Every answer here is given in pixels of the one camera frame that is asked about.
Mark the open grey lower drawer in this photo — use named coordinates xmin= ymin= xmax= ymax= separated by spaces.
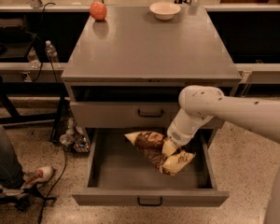
xmin=73 ymin=129 xmax=229 ymax=207

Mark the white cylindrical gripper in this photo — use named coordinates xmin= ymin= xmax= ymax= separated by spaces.
xmin=161 ymin=108 xmax=213 ymax=157

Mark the white bowl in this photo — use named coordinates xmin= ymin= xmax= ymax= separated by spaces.
xmin=149 ymin=2 xmax=181 ymax=21

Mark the person's leg in jeans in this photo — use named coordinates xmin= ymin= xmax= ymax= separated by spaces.
xmin=0 ymin=125 xmax=23 ymax=189

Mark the black floor cable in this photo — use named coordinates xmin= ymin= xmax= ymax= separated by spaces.
xmin=36 ymin=145 xmax=69 ymax=224

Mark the orange round fruit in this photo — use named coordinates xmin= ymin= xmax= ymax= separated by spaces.
xmin=90 ymin=2 xmax=106 ymax=21

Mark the closed grey upper drawer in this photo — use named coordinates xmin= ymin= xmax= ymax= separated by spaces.
xmin=70 ymin=102 xmax=179 ymax=129

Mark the grey drawer cabinet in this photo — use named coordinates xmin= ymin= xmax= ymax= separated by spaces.
xmin=61 ymin=5 xmax=243 ymax=147

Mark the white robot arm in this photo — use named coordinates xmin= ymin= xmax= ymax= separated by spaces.
xmin=167 ymin=86 xmax=280 ymax=224

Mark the pile of small floor items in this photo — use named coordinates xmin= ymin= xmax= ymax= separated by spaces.
xmin=59 ymin=118 xmax=90 ymax=153

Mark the black chair base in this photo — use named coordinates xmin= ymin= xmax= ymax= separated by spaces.
xmin=0 ymin=185 xmax=56 ymax=212

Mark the clear plastic water bottle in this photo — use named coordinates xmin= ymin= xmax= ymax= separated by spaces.
xmin=46 ymin=40 xmax=59 ymax=64

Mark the white and red sneaker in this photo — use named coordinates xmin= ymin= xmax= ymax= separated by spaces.
xmin=21 ymin=166 xmax=54 ymax=189

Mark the black side table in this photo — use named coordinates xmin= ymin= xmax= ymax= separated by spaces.
xmin=0 ymin=16 xmax=66 ymax=143

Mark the brown chip bag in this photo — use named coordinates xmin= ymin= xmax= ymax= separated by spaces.
xmin=125 ymin=131 xmax=196 ymax=175

